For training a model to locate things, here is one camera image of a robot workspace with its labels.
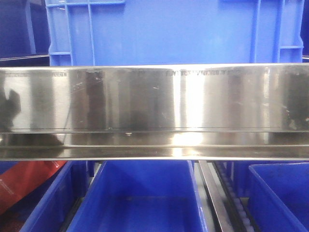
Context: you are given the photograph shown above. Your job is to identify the roller track white wheels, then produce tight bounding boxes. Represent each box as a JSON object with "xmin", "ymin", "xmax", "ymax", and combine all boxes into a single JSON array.
[{"xmin": 213, "ymin": 161, "xmax": 260, "ymax": 232}]

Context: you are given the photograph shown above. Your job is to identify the blue bin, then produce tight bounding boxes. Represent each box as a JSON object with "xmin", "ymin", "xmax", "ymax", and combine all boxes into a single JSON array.
[
  {"xmin": 0, "ymin": 161, "xmax": 89, "ymax": 232},
  {"xmin": 248, "ymin": 162, "xmax": 309, "ymax": 232},
  {"xmin": 68, "ymin": 160, "xmax": 209, "ymax": 232}
]

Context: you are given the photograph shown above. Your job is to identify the large blue crate upper shelf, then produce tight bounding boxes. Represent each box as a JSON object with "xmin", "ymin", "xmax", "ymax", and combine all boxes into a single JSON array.
[{"xmin": 45, "ymin": 0, "xmax": 305, "ymax": 66}]

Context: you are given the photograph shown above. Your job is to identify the blue bin centre lower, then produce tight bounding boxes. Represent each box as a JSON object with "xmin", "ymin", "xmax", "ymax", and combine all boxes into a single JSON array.
[{"xmin": 68, "ymin": 160, "xmax": 209, "ymax": 232}]

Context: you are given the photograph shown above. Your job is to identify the stainless steel shelf rail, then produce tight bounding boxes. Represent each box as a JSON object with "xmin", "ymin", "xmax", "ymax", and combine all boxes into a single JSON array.
[{"xmin": 0, "ymin": 63, "xmax": 309, "ymax": 160}]

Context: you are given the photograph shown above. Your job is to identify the dark blue crate upper left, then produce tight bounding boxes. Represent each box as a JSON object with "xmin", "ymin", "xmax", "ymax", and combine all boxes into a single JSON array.
[{"xmin": 0, "ymin": 0, "xmax": 50, "ymax": 59}]

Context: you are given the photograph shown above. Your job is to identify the steel divider rail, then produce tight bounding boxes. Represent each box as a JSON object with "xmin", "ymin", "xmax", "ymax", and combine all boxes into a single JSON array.
[{"xmin": 198, "ymin": 160, "xmax": 234, "ymax": 232}]

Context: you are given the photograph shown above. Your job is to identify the blue bin left lower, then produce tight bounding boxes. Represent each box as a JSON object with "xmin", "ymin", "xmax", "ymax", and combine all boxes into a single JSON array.
[{"xmin": 0, "ymin": 161, "xmax": 89, "ymax": 232}]

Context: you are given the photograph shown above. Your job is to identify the red packet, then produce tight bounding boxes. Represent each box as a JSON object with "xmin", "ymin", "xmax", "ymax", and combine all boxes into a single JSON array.
[{"xmin": 0, "ymin": 160, "xmax": 66, "ymax": 214}]

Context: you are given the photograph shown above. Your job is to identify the blue bin right lower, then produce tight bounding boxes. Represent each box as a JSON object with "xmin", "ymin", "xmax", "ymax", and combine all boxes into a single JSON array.
[{"xmin": 248, "ymin": 162, "xmax": 309, "ymax": 232}]

